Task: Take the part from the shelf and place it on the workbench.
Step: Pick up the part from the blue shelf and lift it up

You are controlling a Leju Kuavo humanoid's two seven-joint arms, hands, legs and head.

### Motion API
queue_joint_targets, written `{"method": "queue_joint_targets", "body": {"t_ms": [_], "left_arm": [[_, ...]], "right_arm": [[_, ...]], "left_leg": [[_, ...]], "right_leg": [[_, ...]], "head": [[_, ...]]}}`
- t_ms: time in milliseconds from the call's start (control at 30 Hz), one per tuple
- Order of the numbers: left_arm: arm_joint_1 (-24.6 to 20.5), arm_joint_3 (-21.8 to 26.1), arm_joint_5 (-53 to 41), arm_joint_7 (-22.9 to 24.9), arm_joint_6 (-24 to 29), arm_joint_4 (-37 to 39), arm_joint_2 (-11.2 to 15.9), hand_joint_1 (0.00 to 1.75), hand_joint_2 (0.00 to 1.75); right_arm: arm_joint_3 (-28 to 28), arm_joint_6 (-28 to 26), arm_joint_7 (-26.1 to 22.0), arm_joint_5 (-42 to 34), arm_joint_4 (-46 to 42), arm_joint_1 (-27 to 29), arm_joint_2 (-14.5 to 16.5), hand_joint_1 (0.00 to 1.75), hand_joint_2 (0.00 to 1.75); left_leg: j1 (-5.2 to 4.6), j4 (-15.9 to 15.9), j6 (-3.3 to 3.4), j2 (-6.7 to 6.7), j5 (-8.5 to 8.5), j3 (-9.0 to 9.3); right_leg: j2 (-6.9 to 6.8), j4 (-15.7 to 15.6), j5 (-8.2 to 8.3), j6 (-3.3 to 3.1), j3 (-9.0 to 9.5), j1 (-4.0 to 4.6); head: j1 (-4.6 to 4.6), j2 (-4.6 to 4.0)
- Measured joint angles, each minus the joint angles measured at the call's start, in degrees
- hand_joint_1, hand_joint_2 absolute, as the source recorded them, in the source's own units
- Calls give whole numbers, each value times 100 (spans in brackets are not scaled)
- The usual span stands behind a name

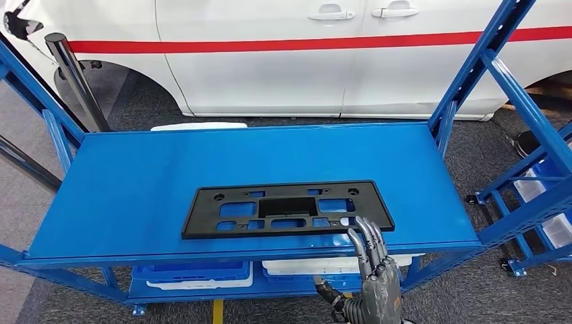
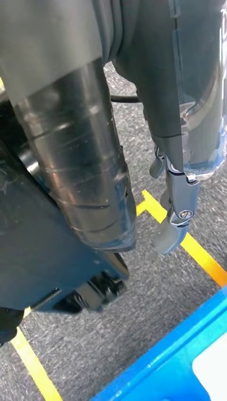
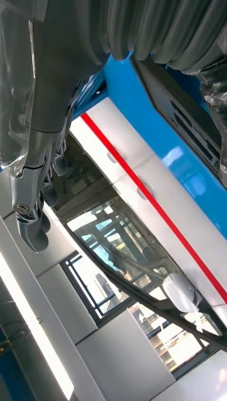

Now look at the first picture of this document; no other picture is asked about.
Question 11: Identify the white car with red stripe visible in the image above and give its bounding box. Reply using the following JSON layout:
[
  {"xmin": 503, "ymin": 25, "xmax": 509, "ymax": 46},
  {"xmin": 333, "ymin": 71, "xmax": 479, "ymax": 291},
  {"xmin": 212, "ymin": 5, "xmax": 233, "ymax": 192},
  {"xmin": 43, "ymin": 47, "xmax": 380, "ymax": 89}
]
[{"xmin": 0, "ymin": 0, "xmax": 572, "ymax": 122}]

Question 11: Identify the white plastic bin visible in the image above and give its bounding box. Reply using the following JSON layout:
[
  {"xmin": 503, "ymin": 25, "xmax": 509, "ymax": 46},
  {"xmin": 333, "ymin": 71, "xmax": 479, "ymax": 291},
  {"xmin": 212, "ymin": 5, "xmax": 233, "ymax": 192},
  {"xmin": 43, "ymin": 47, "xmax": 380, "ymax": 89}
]
[{"xmin": 513, "ymin": 167, "xmax": 572, "ymax": 250}]

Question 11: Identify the black plastic plate frame part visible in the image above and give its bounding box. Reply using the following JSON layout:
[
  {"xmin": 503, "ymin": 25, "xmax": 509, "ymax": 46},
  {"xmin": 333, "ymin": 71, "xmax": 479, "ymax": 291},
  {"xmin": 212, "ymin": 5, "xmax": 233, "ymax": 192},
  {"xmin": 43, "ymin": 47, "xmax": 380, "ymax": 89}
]
[{"xmin": 181, "ymin": 180, "xmax": 396, "ymax": 240}]

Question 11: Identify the white flat panel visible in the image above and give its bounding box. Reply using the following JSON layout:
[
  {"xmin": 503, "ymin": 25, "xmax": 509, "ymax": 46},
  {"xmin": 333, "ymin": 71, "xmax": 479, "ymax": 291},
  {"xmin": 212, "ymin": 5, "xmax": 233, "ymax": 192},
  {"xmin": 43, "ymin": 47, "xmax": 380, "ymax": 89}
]
[{"xmin": 150, "ymin": 121, "xmax": 248, "ymax": 132}]

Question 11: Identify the dark metal bar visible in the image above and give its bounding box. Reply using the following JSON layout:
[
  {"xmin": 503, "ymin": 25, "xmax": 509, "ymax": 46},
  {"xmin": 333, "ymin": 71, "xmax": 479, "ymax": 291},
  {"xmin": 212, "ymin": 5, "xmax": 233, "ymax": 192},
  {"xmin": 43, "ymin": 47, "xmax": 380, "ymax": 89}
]
[{"xmin": 0, "ymin": 134, "xmax": 63, "ymax": 193}]

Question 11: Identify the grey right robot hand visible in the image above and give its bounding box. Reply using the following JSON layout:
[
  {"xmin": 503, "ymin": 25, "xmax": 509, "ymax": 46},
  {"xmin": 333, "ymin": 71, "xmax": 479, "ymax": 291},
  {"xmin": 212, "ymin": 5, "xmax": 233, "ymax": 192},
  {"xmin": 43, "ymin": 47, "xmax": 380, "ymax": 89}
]
[{"xmin": 312, "ymin": 216, "xmax": 403, "ymax": 324}]

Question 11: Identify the blue steel shelf rack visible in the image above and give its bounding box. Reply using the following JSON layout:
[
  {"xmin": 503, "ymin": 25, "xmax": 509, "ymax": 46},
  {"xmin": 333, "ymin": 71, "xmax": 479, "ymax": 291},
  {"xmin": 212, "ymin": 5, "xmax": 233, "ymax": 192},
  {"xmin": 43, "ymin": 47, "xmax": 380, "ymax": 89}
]
[
  {"xmin": 465, "ymin": 123, "xmax": 572, "ymax": 278},
  {"xmin": 0, "ymin": 0, "xmax": 572, "ymax": 317}
]

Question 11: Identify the black round stanchion base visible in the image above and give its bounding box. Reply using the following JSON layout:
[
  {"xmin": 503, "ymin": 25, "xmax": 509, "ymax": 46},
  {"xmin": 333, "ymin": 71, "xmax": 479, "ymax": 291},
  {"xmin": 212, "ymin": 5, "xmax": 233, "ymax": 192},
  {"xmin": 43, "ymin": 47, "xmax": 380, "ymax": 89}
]
[{"xmin": 517, "ymin": 130, "xmax": 542, "ymax": 159}]

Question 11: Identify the black stanchion post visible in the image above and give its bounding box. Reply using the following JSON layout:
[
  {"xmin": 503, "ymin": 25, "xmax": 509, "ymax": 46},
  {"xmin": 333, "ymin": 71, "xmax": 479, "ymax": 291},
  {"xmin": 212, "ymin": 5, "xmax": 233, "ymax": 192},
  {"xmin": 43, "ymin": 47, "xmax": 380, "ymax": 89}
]
[{"xmin": 43, "ymin": 32, "xmax": 113, "ymax": 133}]

